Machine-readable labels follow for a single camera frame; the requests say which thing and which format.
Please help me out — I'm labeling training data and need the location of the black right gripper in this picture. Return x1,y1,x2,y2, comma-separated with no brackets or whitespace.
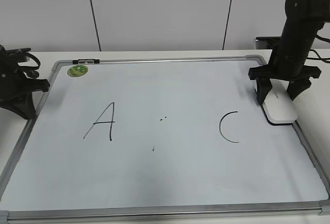
248,38,321,105

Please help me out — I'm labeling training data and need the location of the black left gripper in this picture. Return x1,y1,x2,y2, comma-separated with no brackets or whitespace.
1,46,50,119

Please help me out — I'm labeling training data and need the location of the white board eraser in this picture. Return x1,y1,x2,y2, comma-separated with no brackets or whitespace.
258,79,298,126

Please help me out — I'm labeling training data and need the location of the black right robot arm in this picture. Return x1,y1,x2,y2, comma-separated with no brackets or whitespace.
248,0,329,104

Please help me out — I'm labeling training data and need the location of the grey box behind arm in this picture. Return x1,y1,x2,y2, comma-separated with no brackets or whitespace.
255,37,281,49

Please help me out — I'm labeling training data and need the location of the green round magnet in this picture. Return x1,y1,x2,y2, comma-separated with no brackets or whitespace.
67,65,88,77

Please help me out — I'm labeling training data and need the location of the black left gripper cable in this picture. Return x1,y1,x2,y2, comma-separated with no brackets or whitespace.
5,48,41,79

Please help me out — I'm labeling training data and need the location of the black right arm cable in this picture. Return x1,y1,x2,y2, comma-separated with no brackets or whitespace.
308,0,330,64

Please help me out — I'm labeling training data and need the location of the white board with grey frame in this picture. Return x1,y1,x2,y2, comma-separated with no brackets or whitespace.
1,55,329,223

